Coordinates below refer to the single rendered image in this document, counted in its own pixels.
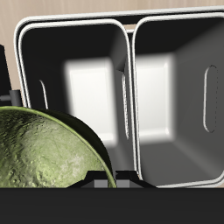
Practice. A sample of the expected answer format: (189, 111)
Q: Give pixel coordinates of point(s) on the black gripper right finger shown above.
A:
(127, 176)

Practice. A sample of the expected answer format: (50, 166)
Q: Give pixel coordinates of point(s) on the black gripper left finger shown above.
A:
(97, 176)

